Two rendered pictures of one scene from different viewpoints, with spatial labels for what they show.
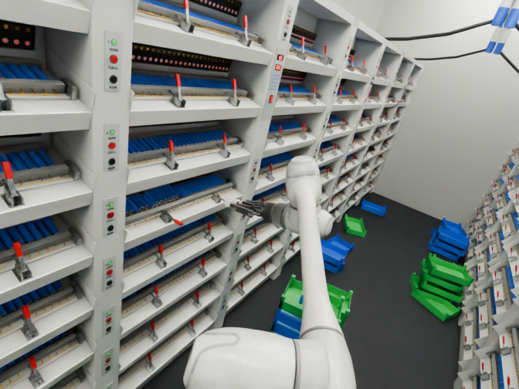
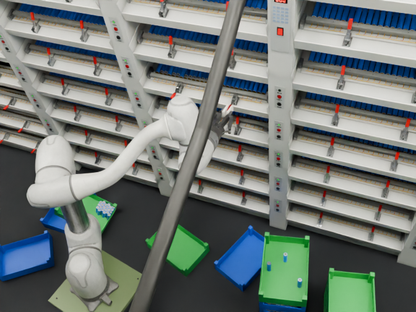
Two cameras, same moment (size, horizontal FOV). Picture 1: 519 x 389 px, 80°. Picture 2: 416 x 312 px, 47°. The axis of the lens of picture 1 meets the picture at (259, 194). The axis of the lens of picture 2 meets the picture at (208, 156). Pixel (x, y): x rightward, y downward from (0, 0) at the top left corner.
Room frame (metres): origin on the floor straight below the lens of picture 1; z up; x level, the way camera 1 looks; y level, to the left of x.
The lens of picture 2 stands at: (1.02, -1.31, 2.42)
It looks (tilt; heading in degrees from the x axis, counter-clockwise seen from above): 51 degrees down; 91
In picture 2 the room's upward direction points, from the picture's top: 10 degrees counter-clockwise
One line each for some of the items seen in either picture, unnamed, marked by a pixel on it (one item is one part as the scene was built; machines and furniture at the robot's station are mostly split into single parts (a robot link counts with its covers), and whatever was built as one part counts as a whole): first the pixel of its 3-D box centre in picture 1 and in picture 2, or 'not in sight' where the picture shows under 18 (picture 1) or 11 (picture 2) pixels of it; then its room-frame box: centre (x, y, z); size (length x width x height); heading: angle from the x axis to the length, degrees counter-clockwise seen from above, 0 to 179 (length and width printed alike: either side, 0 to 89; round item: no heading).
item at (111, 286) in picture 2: not in sight; (95, 288); (0.36, -0.27, 0.26); 0.22 x 0.18 x 0.06; 131
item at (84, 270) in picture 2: not in sight; (85, 272); (0.35, -0.24, 0.39); 0.18 x 0.16 x 0.22; 94
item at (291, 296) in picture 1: (312, 302); (285, 268); (1.26, -0.40, 0.44); 0.30 x 0.20 x 0.08; 74
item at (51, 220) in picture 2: not in sight; (69, 207); (0.11, 0.39, 0.04); 0.30 x 0.20 x 0.08; 61
